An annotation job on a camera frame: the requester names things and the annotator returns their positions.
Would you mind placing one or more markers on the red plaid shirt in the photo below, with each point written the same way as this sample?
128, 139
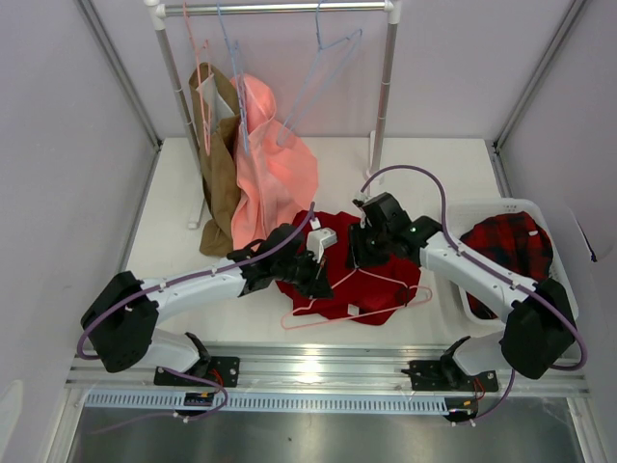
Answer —
514, 241

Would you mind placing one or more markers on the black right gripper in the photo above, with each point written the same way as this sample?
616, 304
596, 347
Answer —
360, 248

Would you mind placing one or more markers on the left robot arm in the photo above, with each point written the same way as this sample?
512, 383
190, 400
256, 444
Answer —
123, 323

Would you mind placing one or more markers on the white slotted cable duct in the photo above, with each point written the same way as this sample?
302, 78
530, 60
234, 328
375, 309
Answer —
298, 403

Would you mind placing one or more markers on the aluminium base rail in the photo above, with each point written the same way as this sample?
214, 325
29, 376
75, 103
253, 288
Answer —
320, 369

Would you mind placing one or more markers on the blue wire hanger left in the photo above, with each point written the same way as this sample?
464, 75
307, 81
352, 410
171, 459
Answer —
234, 52

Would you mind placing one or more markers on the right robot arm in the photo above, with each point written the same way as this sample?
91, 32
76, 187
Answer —
539, 325

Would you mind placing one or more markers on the salmon pink garment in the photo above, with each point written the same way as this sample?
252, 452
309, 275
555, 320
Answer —
276, 172

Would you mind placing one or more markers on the red skirt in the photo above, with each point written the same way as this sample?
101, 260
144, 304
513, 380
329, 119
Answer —
361, 293

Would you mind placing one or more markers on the metal clothes rack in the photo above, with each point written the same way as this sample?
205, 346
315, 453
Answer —
158, 12

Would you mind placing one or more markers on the blue wire hanger right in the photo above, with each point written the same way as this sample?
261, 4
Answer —
329, 60

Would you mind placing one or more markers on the brown garment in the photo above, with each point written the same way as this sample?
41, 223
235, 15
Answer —
218, 170

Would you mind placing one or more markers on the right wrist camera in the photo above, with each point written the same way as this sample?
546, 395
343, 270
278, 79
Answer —
360, 199

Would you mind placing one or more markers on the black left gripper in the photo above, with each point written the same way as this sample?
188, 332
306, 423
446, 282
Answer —
315, 286

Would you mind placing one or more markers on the blue wire hanger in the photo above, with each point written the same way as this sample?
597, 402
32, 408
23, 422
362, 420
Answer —
329, 60
234, 52

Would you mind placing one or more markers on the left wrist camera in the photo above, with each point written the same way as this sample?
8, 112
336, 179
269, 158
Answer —
319, 239

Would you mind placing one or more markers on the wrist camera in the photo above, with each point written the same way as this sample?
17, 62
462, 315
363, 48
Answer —
319, 239
360, 199

